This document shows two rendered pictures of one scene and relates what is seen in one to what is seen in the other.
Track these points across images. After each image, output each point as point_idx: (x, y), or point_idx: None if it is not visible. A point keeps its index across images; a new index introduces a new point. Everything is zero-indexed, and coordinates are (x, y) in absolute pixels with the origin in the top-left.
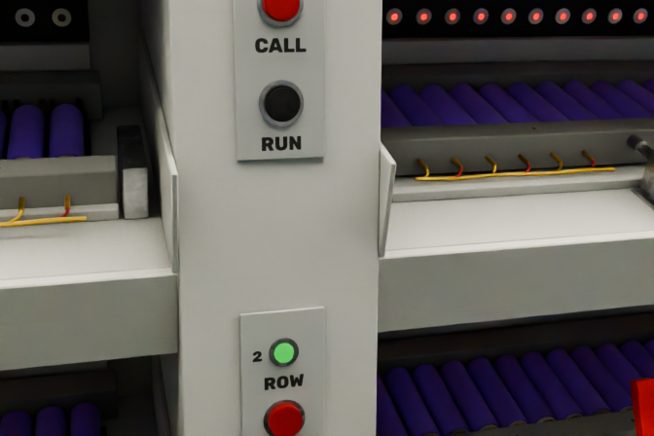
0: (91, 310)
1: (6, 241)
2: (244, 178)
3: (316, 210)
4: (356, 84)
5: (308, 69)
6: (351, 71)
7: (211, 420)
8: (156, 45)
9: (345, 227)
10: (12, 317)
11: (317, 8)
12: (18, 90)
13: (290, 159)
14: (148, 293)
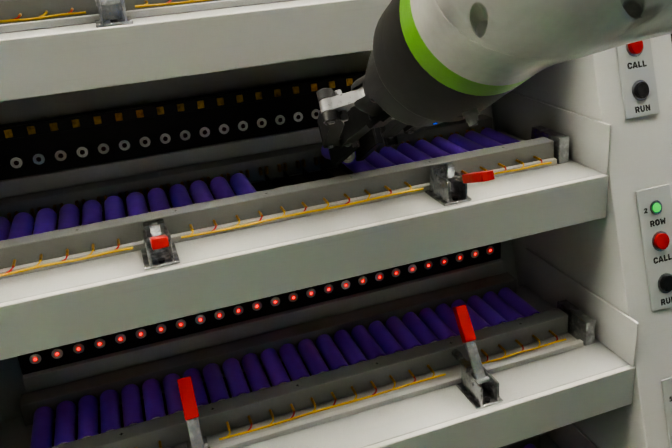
0: (575, 197)
1: (521, 177)
2: (629, 127)
3: (659, 138)
4: (666, 78)
5: (648, 73)
6: (664, 72)
7: (630, 245)
8: (548, 84)
9: (671, 144)
10: (545, 204)
11: (648, 46)
12: (457, 127)
13: (645, 115)
14: (597, 186)
